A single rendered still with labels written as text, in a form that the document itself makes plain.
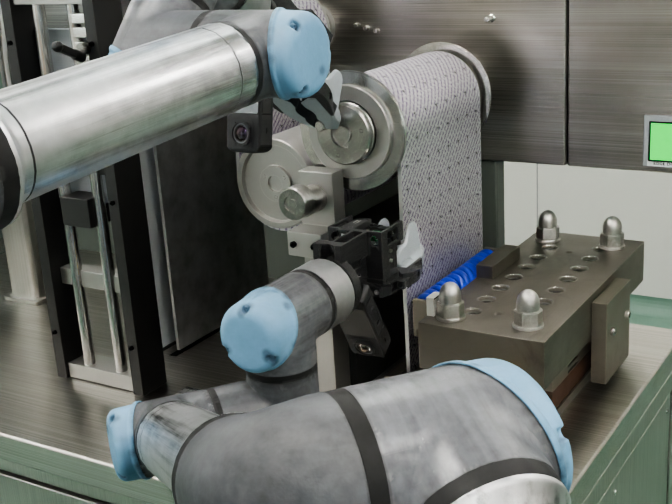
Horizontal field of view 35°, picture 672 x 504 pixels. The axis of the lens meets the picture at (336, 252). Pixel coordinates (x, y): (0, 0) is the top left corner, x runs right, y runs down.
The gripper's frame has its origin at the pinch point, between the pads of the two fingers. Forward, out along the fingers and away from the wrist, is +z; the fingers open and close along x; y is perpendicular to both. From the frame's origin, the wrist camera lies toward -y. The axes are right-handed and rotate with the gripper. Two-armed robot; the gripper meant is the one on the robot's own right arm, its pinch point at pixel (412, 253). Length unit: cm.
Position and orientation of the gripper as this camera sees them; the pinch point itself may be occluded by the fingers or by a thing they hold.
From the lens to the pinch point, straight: 132.6
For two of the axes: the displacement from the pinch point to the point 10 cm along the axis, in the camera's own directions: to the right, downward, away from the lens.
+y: -0.6, -9.5, -3.1
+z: 5.2, -2.9, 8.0
